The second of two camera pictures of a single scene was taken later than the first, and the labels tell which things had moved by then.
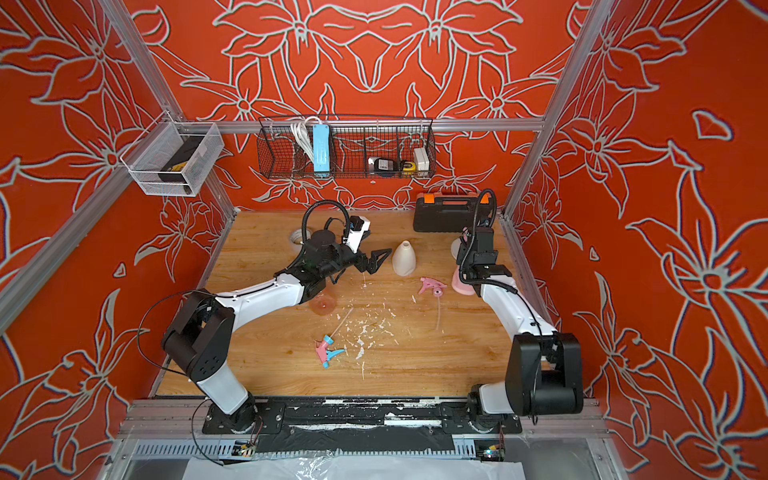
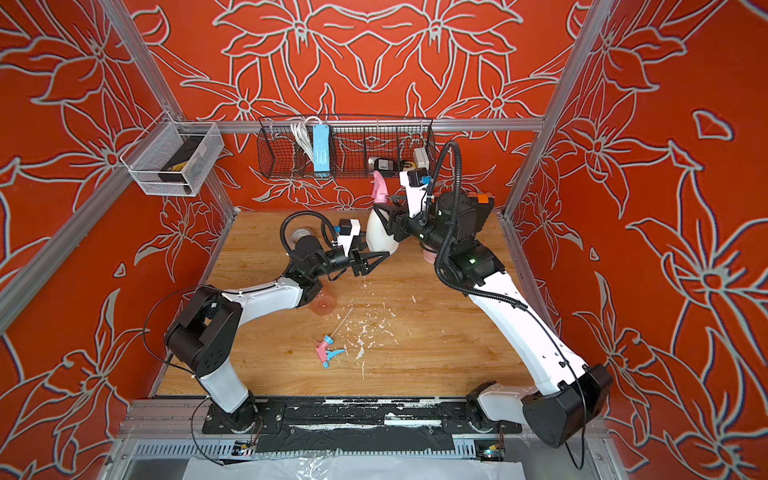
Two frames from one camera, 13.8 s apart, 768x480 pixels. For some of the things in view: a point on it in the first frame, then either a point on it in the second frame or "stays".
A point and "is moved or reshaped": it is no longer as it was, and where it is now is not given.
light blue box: [321, 139] stays
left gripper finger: [377, 259] stays
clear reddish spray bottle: [322, 303] stays
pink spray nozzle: [437, 290] -> [379, 192]
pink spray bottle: [457, 283] is moved or reshaped
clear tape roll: [296, 235] stays
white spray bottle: [404, 259] -> [378, 237]
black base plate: [358, 425] stays
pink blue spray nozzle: [322, 349] stays
